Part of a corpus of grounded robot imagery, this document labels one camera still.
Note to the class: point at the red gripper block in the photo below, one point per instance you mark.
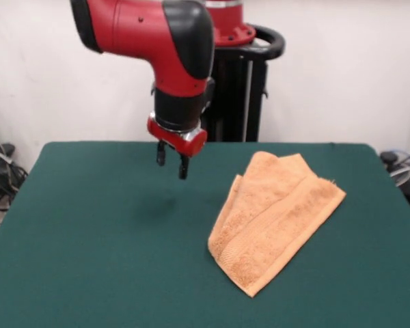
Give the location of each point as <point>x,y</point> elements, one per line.
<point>177,141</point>

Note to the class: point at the tan terry towel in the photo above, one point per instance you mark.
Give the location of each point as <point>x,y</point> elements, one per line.
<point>273,218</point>

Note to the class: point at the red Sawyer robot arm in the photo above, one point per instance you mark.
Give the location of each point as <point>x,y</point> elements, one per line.
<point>140,30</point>

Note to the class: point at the dark green table cloth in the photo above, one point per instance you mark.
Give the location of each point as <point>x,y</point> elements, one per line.
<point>71,222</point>

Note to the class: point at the black power adapter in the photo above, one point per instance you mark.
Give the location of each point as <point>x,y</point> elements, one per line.
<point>389,156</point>
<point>7,149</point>

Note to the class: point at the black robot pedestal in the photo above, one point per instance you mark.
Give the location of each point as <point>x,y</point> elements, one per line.
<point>239,95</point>

